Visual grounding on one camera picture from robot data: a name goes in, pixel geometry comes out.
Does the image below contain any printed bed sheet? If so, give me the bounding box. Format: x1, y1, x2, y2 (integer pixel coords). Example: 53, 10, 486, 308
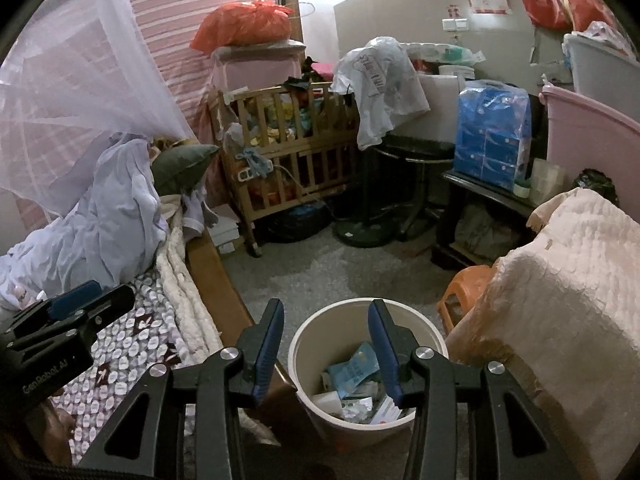
47, 270, 196, 461

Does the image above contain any clear plastic container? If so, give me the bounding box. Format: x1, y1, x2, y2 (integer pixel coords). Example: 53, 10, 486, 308
530, 157, 568, 203

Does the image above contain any blue cloth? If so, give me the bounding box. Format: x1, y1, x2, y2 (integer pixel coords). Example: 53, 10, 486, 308
234, 149, 275, 181

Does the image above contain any wooden bed frame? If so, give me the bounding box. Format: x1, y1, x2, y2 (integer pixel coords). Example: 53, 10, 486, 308
185, 232, 296, 411

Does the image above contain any grey sack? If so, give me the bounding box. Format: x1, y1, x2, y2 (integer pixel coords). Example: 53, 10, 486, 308
452, 205, 506, 261

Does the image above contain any peach textured towel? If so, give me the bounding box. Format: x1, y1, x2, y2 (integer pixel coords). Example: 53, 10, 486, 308
445, 187, 640, 480

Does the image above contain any mosquito net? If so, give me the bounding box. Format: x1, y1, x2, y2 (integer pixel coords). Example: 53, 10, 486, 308
0, 0, 198, 216

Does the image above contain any red shopping bag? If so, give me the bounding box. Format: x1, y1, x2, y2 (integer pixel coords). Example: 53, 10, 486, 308
517, 0, 571, 31
567, 0, 616, 33

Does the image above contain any black fan base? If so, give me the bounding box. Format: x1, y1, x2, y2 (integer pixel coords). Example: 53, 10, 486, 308
334, 207, 401, 248

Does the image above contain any orange plastic bag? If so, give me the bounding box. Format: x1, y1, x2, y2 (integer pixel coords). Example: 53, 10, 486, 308
190, 1, 296, 56

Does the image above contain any black round stool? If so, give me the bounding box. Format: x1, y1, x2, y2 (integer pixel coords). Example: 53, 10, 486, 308
372, 135, 453, 241

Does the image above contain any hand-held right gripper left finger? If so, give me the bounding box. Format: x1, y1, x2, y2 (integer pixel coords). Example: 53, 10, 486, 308
77, 298, 286, 480

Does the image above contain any grey plastic tub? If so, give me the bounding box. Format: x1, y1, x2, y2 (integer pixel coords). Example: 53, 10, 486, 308
562, 32, 640, 101

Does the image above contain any orange plastic stool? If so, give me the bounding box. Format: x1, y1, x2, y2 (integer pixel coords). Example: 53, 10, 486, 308
436, 265, 496, 333

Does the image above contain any small white box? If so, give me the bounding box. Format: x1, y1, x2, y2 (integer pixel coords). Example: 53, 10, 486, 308
312, 392, 343, 417

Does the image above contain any white plastic bag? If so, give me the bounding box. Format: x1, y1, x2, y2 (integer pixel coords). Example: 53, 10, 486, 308
332, 36, 431, 151

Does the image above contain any white trash bin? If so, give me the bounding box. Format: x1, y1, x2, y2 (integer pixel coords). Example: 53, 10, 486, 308
287, 298, 448, 453

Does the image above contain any white storage box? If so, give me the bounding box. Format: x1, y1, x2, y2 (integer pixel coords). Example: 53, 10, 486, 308
415, 72, 461, 138

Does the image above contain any cream fluffy blanket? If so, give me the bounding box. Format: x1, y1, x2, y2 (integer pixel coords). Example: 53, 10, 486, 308
155, 195, 223, 366

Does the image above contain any pink plastic tub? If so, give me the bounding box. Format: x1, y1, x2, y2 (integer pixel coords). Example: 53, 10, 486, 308
542, 84, 640, 198

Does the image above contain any wooden crib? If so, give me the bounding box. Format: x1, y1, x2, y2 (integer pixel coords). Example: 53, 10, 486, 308
207, 82, 363, 258

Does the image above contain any pink striped cloth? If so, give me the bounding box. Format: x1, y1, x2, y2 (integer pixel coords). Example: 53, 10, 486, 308
120, 0, 283, 138

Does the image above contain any white garment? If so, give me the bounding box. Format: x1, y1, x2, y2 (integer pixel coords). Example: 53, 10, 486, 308
181, 187, 219, 241

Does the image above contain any green pillow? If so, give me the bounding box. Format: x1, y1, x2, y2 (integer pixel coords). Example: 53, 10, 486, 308
150, 144, 221, 196

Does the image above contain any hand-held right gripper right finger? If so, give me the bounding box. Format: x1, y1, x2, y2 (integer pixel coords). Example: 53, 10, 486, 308
367, 298, 571, 480

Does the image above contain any white flat box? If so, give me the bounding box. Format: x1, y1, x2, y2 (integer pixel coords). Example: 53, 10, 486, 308
206, 217, 243, 256

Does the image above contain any dark crumpled bag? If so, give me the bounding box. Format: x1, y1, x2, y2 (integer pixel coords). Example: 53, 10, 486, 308
572, 167, 618, 206

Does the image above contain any white box red mark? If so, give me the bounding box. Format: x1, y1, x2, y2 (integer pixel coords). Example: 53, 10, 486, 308
367, 395, 417, 426

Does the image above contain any blue plastic packet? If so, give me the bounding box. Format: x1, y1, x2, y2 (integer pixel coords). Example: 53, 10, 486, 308
327, 342, 381, 401

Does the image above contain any blue tissue pack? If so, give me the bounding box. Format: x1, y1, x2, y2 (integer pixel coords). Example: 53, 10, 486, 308
455, 79, 532, 192

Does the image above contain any black table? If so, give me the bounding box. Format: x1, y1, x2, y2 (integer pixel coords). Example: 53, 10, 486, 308
432, 167, 543, 268

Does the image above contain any person's left hand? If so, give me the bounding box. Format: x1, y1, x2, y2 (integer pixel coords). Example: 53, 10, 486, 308
25, 400, 76, 466

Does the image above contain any lavender blanket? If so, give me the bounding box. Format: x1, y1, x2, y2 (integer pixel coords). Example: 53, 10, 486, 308
0, 132, 168, 306

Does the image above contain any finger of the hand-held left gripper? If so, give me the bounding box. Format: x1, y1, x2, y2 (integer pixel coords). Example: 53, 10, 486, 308
7, 285, 137, 353
10, 280, 103, 338

